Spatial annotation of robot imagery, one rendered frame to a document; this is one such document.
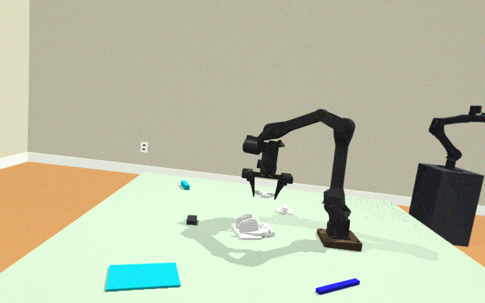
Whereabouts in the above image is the cyan rectangular block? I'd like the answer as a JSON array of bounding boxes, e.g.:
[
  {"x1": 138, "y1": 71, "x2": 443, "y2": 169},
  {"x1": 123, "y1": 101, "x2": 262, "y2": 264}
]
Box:
[{"x1": 181, "y1": 181, "x2": 190, "y2": 190}]

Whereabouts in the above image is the blue flat bar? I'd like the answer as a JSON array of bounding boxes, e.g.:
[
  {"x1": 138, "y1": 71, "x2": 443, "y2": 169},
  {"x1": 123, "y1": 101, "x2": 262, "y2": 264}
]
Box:
[{"x1": 315, "y1": 278, "x2": 360, "y2": 295}]

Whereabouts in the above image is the cyan flat rectangular plate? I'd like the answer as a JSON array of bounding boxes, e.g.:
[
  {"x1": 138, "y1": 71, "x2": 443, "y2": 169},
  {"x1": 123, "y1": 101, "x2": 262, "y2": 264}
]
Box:
[{"x1": 105, "y1": 263, "x2": 181, "y2": 292}]

